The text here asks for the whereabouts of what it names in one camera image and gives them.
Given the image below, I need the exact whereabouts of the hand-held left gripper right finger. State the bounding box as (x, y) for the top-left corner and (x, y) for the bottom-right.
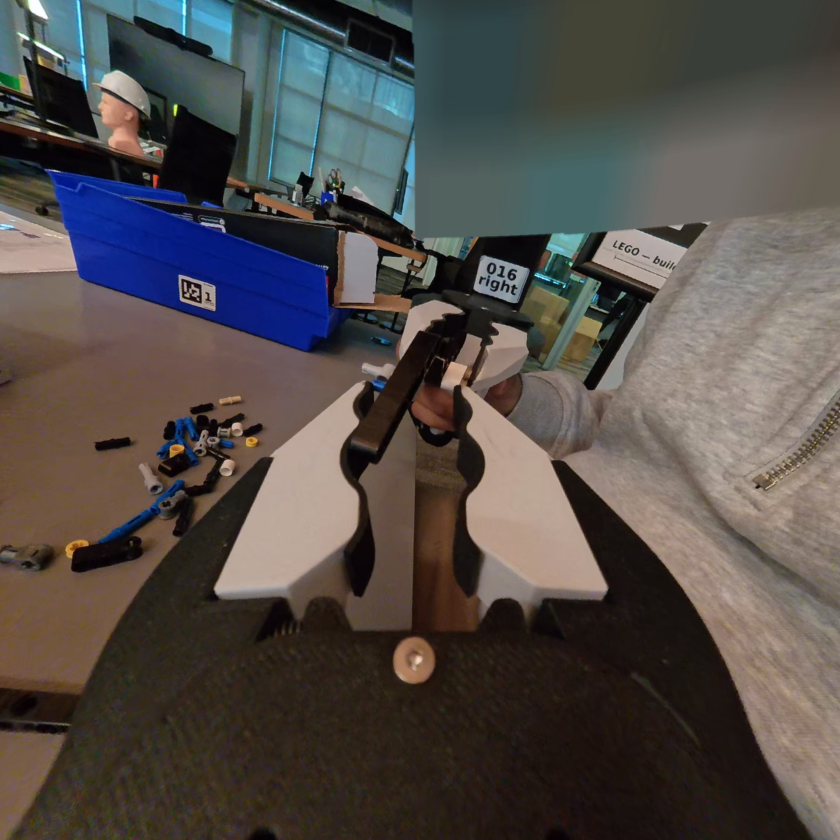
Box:
(451, 386), (609, 621)

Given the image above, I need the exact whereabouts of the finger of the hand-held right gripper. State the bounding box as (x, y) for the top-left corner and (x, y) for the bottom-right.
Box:
(456, 322), (530, 399)
(396, 294), (457, 368)

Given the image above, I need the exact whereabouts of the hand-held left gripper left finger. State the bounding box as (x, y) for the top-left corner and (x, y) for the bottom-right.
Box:
(215, 381), (376, 632)

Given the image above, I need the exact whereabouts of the person's right forearm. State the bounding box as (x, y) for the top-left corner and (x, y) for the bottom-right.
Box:
(505, 369), (631, 460)

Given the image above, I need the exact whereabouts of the pile of small lego pieces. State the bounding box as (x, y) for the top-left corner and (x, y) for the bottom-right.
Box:
(0, 394), (266, 575)

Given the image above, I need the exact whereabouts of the black cardboard lego box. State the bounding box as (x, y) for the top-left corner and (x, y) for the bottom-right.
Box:
(128, 197), (421, 309)

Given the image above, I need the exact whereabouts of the person's right hand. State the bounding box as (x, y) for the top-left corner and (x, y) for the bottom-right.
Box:
(410, 373), (524, 437)

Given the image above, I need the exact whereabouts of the brown cardboard box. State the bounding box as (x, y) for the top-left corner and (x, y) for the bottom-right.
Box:
(525, 285), (601, 363)

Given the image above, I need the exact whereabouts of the black bag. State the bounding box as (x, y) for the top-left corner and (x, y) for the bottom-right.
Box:
(315, 200), (416, 242)

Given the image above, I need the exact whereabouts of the framed white sign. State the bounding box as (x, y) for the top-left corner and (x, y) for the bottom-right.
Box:
(573, 222), (711, 304)

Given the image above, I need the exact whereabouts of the cluttered wooden desk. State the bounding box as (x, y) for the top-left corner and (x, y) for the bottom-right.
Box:
(252, 189), (429, 265)

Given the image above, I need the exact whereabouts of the person in grey hoodie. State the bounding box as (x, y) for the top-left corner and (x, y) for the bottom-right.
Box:
(561, 209), (840, 840)

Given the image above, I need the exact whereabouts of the black computer monitor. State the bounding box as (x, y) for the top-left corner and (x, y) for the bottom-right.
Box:
(159, 105), (238, 210)

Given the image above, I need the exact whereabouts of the blue plastic bin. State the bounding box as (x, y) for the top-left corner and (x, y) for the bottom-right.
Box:
(47, 169), (358, 352)

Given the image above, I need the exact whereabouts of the mannequin head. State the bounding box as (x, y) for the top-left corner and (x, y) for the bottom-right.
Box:
(98, 92), (147, 157)

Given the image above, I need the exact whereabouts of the printed paper sheet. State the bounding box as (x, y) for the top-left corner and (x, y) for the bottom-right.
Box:
(0, 222), (78, 274)

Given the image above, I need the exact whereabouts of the white hard hat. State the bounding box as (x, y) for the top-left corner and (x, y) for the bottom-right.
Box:
(92, 70), (152, 121)

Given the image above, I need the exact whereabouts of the wooden office desk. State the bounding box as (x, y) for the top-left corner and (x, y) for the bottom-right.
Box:
(0, 117), (165, 173)

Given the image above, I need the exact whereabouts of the dark desk monitor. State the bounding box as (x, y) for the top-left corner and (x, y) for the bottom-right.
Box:
(23, 56), (100, 139)

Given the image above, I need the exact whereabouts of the large wall screen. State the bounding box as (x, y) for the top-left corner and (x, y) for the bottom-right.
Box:
(107, 14), (245, 148)

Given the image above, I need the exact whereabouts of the black camera bar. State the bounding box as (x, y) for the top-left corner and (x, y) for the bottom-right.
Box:
(133, 16), (214, 57)

